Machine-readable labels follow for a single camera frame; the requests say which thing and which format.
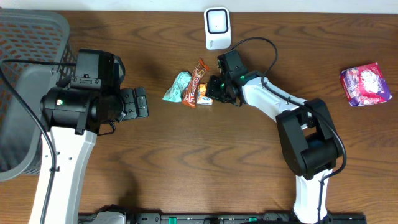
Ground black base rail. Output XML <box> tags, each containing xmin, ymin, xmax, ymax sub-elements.
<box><xmin>77</xmin><ymin>212</ymin><xmax>368</xmax><ymax>224</ymax></box>

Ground mint green wipes pack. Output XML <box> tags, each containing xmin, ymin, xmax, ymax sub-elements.
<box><xmin>163</xmin><ymin>72</ymin><xmax>191</xmax><ymax>103</ymax></box>

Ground grey plastic basket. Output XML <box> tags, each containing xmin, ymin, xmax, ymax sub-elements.
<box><xmin>1</xmin><ymin>9</ymin><xmax>77</xmax><ymax>181</ymax></box>

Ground black camera cable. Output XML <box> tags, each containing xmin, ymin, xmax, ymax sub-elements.
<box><xmin>0</xmin><ymin>58</ymin><xmax>77</xmax><ymax>224</ymax></box>
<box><xmin>229</xmin><ymin>37</ymin><xmax>348</xmax><ymax>224</ymax></box>

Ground brown orange chocolate bar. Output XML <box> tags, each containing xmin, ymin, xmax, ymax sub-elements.
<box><xmin>182</xmin><ymin>58</ymin><xmax>209</xmax><ymax>108</ymax></box>

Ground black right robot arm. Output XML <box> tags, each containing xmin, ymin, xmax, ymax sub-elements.
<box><xmin>206</xmin><ymin>71</ymin><xmax>347</xmax><ymax>223</ymax></box>

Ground black left camera cable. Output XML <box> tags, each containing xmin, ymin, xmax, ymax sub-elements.
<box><xmin>0</xmin><ymin>58</ymin><xmax>77</xmax><ymax>224</ymax></box>

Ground small orange snack pack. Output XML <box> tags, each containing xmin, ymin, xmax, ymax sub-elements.
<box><xmin>197</xmin><ymin>83</ymin><xmax>213</xmax><ymax>105</ymax></box>

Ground white barcode scanner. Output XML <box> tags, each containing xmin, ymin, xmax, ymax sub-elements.
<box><xmin>203</xmin><ymin>7</ymin><xmax>232</xmax><ymax>50</ymax></box>

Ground black right camera cable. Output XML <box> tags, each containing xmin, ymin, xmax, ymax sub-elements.
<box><xmin>229</xmin><ymin>37</ymin><xmax>348</xmax><ymax>224</ymax></box>

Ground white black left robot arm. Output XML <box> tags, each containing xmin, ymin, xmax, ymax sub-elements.
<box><xmin>29</xmin><ymin>87</ymin><xmax>149</xmax><ymax>223</ymax></box>

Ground purple pantyliner pack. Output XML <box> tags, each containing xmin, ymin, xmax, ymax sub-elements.
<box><xmin>340</xmin><ymin>62</ymin><xmax>392</xmax><ymax>107</ymax></box>

